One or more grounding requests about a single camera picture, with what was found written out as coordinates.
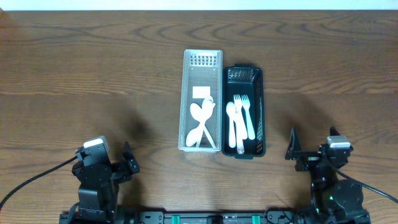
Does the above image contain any white label sticker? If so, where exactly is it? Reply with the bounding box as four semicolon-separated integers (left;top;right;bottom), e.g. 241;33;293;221
192;86;211;99

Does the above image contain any clear plastic mesh basket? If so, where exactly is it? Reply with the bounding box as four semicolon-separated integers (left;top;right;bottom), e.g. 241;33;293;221
178;49;223;153

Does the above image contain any black plastic mesh basket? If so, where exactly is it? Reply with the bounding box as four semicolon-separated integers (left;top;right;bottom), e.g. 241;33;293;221
221;64;266;159

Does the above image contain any white plastic fork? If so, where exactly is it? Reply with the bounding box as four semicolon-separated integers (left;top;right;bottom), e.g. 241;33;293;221
234;109;244;154
234;95;248;140
242;95;255;140

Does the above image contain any white plastic spoon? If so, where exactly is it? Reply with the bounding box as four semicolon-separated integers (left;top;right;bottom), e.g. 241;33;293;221
203;95;214;103
185;100;216;148
226;101;236;148
197;101;215;148
185;123;205;147

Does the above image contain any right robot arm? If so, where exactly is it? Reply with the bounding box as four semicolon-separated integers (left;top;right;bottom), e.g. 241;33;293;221
285;127;371;224

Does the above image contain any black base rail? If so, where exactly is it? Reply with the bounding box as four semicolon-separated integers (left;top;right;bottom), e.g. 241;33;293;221
58;208;371;224

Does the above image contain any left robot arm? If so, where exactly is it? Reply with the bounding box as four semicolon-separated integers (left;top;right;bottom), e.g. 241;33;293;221
59;139;140;223

